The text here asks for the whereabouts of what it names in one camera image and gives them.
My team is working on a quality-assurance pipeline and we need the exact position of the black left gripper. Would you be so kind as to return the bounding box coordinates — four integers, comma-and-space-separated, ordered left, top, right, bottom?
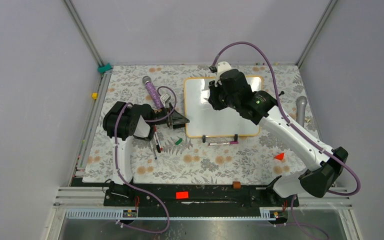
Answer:
149, 102, 189, 129

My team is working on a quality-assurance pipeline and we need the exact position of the green marker cap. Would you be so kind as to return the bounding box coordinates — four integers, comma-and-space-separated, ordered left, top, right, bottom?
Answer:
174, 138, 183, 146

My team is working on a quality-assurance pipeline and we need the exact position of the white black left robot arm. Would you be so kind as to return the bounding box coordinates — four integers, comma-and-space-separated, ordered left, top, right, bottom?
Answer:
102, 101, 190, 186

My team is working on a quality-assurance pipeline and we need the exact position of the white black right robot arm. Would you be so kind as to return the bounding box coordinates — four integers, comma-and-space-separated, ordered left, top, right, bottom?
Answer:
208, 69, 349, 206

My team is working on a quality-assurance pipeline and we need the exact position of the yellow framed whiteboard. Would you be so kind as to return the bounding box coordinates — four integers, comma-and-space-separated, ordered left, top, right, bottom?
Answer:
183, 76, 264, 139

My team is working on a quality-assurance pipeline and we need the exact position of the pink capped whiteboard marker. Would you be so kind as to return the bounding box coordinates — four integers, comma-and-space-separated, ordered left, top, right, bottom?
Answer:
208, 141, 239, 146

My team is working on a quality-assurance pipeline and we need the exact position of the red capped marker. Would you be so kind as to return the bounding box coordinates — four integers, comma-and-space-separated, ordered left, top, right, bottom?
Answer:
153, 125, 163, 153

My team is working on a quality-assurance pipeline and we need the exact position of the blue capped marker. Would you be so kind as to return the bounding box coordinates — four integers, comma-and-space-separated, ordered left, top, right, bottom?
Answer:
149, 140, 158, 160

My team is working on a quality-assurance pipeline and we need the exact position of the floral patterned table mat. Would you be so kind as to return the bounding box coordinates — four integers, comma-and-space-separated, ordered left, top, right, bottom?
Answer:
82, 65, 307, 185

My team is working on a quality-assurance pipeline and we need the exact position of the purple glitter microphone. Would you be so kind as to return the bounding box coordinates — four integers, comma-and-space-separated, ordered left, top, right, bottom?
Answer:
142, 75, 164, 109

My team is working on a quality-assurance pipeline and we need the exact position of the silver grey microphone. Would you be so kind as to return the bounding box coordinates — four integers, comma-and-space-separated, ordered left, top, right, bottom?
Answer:
295, 96, 308, 127

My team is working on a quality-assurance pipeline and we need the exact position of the red tape label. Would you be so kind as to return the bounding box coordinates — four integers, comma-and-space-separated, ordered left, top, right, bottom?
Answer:
175, 191, 189, 200

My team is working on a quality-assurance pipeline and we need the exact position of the small red triangular block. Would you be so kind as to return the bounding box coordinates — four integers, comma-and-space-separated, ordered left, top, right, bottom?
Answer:
274, 152, 285, 161

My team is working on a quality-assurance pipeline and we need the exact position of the small yellow cube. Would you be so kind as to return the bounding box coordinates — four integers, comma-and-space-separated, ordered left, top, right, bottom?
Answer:
91, 92, 98, 100

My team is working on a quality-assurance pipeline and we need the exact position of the teal corner clip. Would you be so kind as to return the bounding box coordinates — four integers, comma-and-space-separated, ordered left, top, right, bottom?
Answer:
97, 63, 113, 74

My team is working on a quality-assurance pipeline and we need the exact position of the small brown wooden block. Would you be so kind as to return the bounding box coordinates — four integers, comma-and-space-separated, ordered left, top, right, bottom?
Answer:
232, 181, 242, 189

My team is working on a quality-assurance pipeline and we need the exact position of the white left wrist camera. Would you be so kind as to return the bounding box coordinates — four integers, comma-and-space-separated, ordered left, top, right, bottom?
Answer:
160, 93, 171, 106

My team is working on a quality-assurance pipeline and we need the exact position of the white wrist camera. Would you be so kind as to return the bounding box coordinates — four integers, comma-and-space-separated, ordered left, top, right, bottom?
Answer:
216, 61, 232, 79
160, 93, 171, 106

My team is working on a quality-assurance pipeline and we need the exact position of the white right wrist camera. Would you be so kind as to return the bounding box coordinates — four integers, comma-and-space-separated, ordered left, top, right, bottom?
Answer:
216, 61, 232, 79

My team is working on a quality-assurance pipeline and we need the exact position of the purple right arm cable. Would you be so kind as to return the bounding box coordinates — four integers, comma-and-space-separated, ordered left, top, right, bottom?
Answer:
209, 41, 362, 197

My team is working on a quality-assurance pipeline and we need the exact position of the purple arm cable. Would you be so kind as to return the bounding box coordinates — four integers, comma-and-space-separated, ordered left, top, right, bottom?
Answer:
112, 86, 178, 234
209, 41, 362, 197

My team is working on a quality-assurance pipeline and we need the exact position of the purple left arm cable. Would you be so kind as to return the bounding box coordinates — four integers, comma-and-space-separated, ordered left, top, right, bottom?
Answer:
112, 86, 178, 234

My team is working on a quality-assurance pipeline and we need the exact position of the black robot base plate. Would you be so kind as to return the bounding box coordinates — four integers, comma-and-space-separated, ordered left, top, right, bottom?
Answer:
103, 183, 299, 217

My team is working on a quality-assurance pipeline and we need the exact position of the grey slotted cable duct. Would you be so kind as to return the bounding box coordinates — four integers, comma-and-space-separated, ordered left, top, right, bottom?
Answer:
65, 207, 288, 221

